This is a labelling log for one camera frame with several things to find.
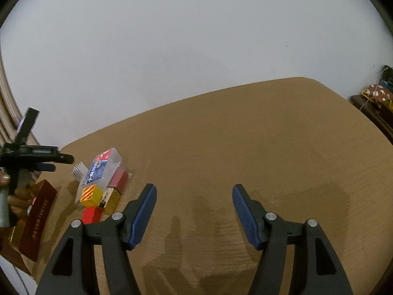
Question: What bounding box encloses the white zigzag cube box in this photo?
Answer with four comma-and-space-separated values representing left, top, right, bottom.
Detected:
71, 162, 89, 182

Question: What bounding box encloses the blue red plastic card box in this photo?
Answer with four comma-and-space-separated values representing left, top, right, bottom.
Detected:
75, 148, 123, 207

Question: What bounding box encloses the yellow red striped box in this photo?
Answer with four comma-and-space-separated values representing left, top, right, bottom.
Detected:
80, 185, 103, 208

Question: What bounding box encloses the dark pink small box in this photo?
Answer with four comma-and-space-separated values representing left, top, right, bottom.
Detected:
107, 167, 129, 194

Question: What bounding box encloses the gold rectangular box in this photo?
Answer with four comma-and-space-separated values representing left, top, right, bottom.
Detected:
99, 187, 122, 215

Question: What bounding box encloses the red rectangular box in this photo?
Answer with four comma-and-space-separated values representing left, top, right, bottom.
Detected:
81, 207, 104, 224

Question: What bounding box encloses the person's left hand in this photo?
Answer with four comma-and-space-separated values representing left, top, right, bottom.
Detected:
7, 173, 37, 220

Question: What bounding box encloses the beige patterned curtain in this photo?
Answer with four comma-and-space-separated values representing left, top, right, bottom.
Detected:
0, 60, 23, 145

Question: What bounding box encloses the red gold toffee tin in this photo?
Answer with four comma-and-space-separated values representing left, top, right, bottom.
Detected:
1, 180, 57, 275

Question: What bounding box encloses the dark wooden side cabinet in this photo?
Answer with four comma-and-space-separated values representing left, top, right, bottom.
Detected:
350, 95, 392, 143

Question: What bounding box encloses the brown floral pouch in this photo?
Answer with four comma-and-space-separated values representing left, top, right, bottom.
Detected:
361, 85, 392, 104

